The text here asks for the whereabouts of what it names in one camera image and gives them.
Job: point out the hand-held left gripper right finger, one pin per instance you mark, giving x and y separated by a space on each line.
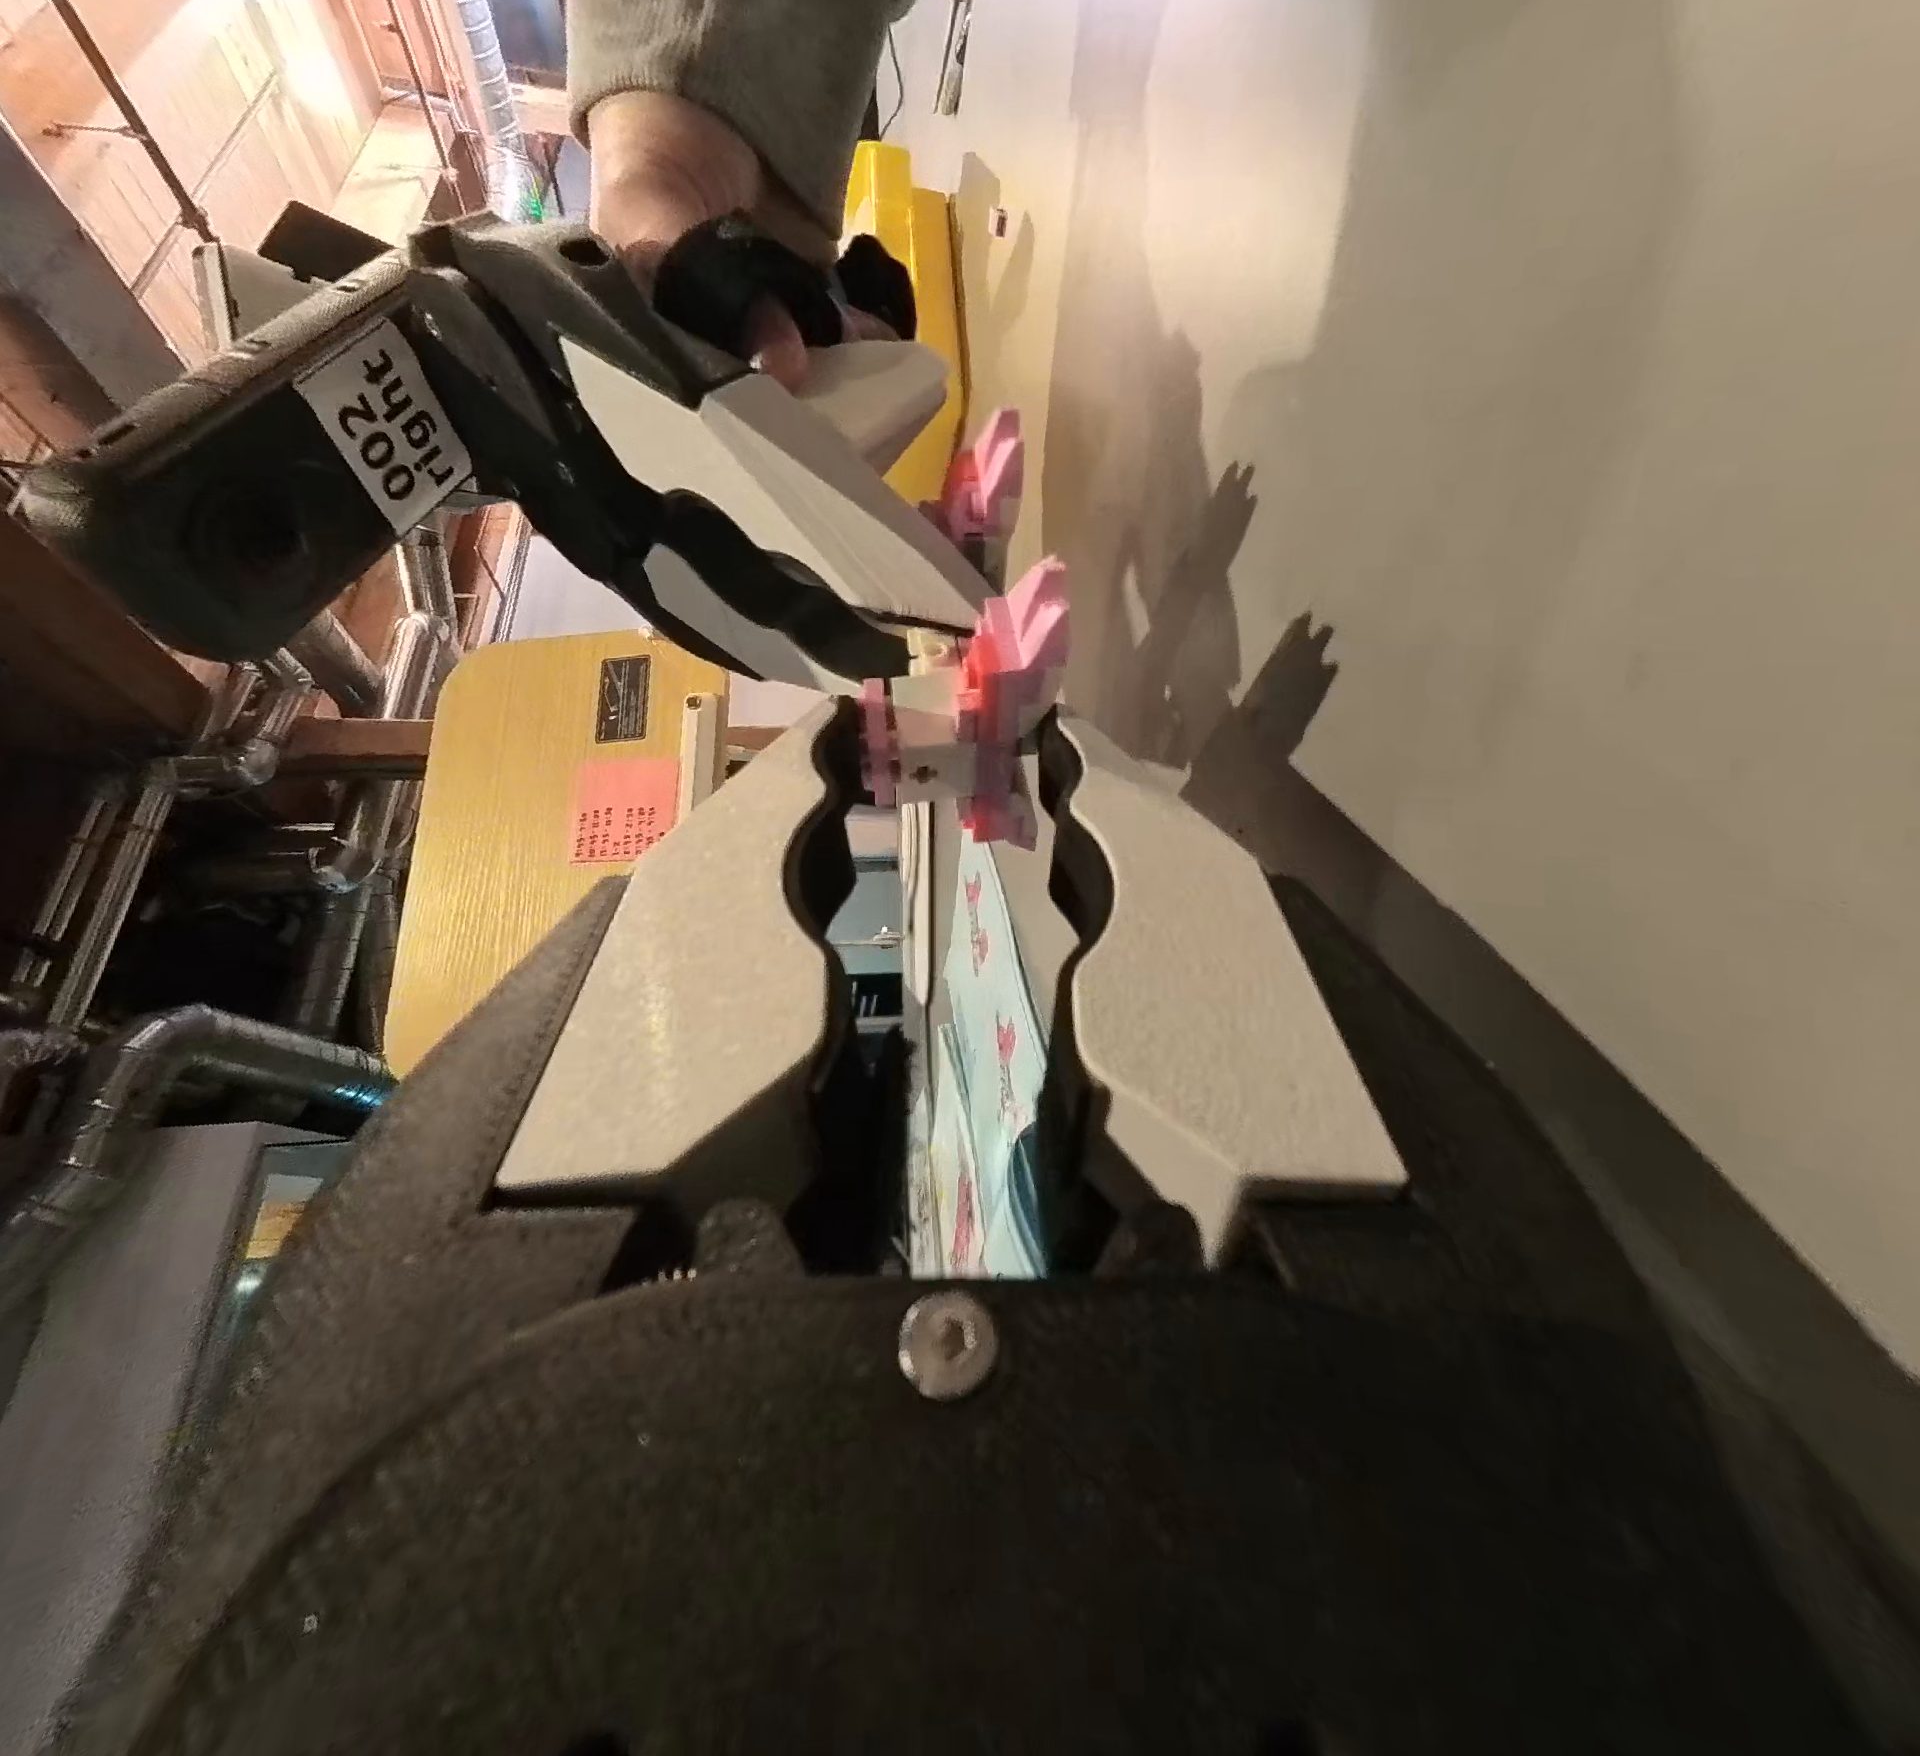
1215 1036

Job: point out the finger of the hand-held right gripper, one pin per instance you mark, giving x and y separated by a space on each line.
752 640
781 481

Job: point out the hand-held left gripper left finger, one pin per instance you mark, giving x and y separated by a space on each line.
676 1036

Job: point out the pastel toy brick assembly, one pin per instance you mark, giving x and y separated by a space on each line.
932 654

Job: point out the light blue instruction booklet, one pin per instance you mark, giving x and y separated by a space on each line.
976 1036

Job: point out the pink toy brick model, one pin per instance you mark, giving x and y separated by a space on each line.
1021 676

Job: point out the grey desk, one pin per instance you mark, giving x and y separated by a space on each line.
1576 436

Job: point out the person's right hand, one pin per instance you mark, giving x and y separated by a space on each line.
660 181

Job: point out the black label sticker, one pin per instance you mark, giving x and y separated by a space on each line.
624 698

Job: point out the pink sticky note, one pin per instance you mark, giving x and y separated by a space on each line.
624 810

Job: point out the bent silver ceiling duct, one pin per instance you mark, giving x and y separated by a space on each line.
180 1066

